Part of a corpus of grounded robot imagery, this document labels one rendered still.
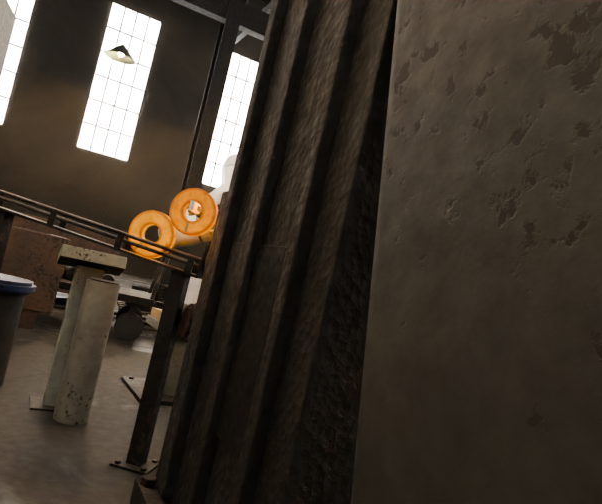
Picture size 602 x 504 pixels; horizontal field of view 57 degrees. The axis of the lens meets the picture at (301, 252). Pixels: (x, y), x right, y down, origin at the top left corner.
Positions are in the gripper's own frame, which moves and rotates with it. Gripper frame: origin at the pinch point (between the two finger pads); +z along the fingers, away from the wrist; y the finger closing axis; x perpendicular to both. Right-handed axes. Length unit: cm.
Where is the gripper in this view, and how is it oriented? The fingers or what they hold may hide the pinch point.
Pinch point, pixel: (194, 207)
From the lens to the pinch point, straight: 181.7
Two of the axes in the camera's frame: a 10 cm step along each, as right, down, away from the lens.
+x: 2.3, -9.7, 1.1
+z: -1.1, -1.4, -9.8
